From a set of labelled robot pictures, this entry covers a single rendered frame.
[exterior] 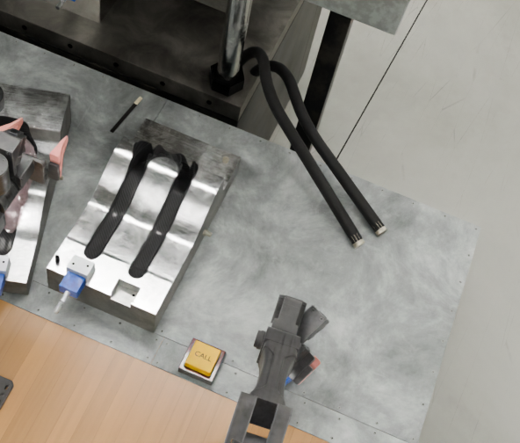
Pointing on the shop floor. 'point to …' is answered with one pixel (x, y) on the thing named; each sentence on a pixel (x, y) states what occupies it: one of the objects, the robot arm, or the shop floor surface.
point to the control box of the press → (334, 41)
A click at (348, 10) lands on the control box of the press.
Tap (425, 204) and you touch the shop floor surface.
